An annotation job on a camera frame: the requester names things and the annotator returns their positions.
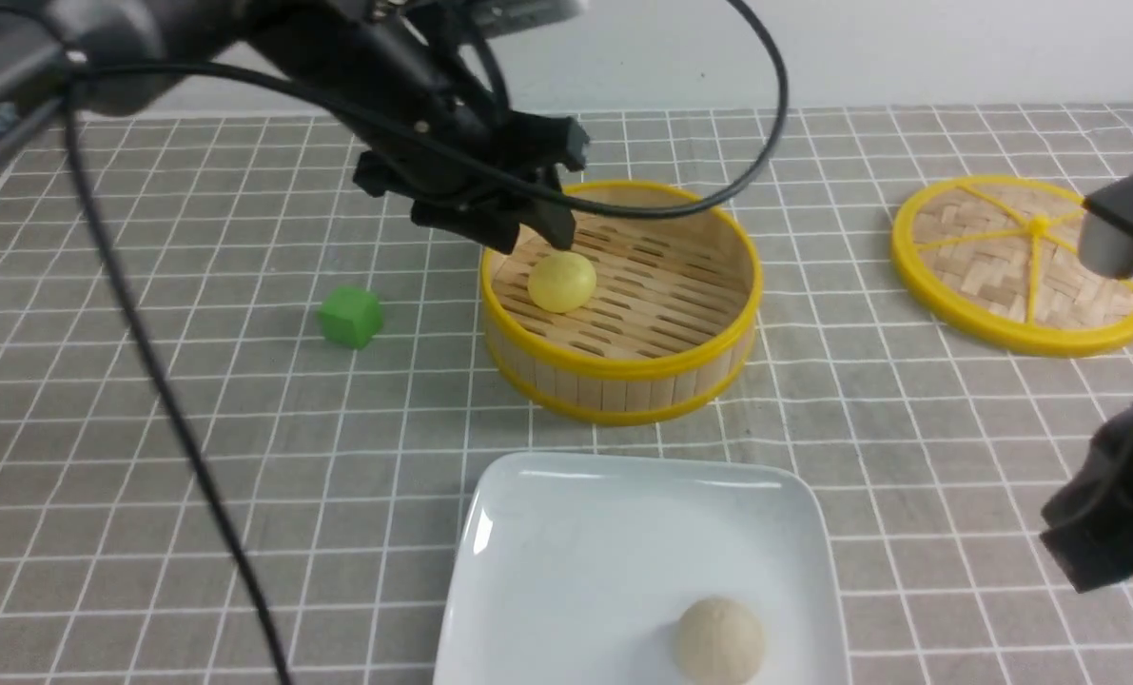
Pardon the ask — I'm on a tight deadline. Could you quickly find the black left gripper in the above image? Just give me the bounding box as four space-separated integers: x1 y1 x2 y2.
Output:
242 1 591 252

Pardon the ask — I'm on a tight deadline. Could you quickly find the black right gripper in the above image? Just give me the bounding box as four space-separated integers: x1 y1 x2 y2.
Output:
1040 404 1133 593

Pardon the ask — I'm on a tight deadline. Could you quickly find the yellow steamed bun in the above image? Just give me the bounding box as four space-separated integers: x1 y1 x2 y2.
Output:
527 252 597 315

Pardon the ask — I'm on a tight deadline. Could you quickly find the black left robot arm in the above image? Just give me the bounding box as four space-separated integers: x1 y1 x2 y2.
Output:
0 1 588 252

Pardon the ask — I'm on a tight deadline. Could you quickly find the white square plate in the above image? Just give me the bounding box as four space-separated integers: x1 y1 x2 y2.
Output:
433 451 851 684

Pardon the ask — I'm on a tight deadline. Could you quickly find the beige steamed bun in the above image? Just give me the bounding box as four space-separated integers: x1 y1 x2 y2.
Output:
672 596 768 684

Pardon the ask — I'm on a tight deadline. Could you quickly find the bamboo steamer basket yellow rim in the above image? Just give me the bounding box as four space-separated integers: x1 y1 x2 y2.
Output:
479 208 763 425

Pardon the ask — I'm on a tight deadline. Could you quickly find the green cube block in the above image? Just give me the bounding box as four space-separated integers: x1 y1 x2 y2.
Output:
317 286 384 350

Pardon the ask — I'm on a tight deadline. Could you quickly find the bamboo steamer lid yellow rim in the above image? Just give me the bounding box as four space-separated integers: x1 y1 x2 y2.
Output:
889 175 1133 357

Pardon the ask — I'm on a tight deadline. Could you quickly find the grey checked tablecloth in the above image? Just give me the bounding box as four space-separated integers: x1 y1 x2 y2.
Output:
0 104 1133 684

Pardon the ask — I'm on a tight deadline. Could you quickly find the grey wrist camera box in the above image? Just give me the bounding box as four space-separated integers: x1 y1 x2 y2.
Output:
1077 173 1133 281

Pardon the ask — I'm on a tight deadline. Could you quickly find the black cable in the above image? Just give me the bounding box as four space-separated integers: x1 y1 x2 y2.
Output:
60 0 791 685

